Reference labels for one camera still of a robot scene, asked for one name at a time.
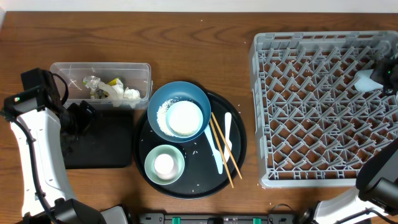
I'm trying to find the white rice pile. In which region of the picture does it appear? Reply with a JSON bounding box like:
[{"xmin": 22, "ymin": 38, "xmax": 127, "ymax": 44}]
[{"xmin": 155, "ymin": 98, "xmax": 203, "ymax": 138}]

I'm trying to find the wooden chopstick left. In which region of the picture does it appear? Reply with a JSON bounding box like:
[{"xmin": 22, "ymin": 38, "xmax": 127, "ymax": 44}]
[{"xmin": 210, "ymin": 119, "xmax": 234, "ymax": 189}]

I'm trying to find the wooden chopstick right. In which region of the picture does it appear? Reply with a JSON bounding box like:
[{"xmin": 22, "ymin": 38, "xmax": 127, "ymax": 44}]
[{"xmin": 211, "ymin": 113, "xmax": 243, "ymax": 179}]

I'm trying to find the mint green bowl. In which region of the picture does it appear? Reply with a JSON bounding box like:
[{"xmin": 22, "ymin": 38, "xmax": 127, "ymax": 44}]
[{"xmin": 144, "ymin": 144, "xmax": 185, "ymax": 185}]

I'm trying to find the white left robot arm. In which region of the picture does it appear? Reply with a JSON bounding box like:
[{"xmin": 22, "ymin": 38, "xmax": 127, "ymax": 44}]
[{"xmin": 1, "ymin": 68, "xmax": 132, "ymax": 224}]

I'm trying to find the light blue spoon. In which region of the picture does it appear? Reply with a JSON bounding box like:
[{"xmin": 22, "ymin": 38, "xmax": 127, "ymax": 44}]
[{"xmin": 204, "ymin": 124, "xmax": 223, "ymax": 174}]

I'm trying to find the light blue cup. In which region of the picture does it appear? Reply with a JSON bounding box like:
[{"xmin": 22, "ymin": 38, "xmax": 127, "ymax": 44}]
[{"xmin": 354, "ymin": 70, "xmax": 383, "ymax": 92}]

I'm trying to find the dark blue bowl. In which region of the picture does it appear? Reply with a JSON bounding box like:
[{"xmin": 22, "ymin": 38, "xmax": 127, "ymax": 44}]
[{"xmin": 147, "ymin": 81, "xmax": 211, "ymax": 143}]

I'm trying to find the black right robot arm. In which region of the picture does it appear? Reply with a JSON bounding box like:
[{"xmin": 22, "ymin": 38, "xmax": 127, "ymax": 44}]
[{"xmin": 294, "ymin": 55, "xmax": 397, "ymax": 223}]

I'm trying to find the light blue small plate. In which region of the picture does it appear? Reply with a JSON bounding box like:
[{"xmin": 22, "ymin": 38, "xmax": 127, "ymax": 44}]
[{"xmin": 165, "ymin": 101, "xmax": 203, "ymax": 138}]

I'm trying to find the wooden chopstick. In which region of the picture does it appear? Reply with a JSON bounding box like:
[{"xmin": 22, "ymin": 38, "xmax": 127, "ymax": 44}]
[
  {"xmin": 210, "ymin": 119, "xmax": 234, "ymax": 189},
  {"xmin": 211, "ymin": 113, "xmax": 243, "ymax": 179}
]

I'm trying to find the clear plastic wrapper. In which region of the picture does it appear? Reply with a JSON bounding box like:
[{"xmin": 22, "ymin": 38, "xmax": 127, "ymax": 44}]
[{"xmin": 83, "ymin": 75, "xmax": 101, "ymax": 99}]

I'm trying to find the white tissue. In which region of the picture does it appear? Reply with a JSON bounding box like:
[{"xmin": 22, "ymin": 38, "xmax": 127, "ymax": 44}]
[
  {"xmin": 98, "ymin": 82, "xmax": 124, "ymax": 107},
  {"xmin": 123, "ymin": 87, "xmax": 141, "ymax": 108}
]

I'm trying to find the clear plastic waste bin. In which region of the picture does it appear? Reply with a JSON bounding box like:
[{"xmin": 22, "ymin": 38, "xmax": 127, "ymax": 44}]
[{"xmin": 50, "ymin": 62, "xmax": 152, "ymax": 110}]

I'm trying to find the black rail with green clips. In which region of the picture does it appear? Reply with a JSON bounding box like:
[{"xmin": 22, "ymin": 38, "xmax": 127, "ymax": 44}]
[{"xmin": 134, "ymin": 210, "xmax": 297, "ymax": 224}]

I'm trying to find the white plastic knife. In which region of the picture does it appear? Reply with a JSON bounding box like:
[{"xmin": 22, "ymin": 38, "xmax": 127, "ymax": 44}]
[{"xmin": 224, "ymin": 112, "xmax": 232, "ymax": 162}]

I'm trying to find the round black tray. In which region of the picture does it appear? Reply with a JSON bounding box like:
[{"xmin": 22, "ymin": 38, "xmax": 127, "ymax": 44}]
[{"xmin": 133, "ymin": 91, "xmax": 247, "ymax": 199}]

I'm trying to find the black rectangular tray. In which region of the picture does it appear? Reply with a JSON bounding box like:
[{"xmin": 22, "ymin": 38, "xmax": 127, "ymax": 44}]
[{"xmin": 62, "ymin": 110, "xmax": 134, "ymax": 169}]

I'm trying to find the pink cup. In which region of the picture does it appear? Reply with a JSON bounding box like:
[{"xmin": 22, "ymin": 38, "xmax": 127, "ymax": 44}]
[{"xmin": 154, "ymin": 154, "xmax": 175, "ymax": 180}]

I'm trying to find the grey dishwasher rack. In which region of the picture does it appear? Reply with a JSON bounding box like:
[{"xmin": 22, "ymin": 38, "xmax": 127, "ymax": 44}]
[{"xmin": 249, "ymin": 30, "xmax": 397, "ymax": 188}]

